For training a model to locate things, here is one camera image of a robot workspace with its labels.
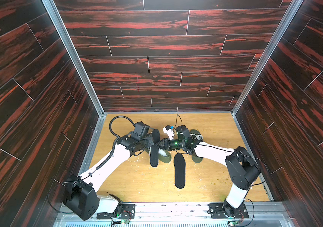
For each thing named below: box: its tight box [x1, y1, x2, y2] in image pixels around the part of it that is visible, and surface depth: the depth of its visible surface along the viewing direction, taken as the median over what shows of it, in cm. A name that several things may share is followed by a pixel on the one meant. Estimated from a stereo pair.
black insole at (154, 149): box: [150, 128, 161, 168], surface depth 83 cm
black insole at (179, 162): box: [173, 152, 186, 190], surface depth 88 cm
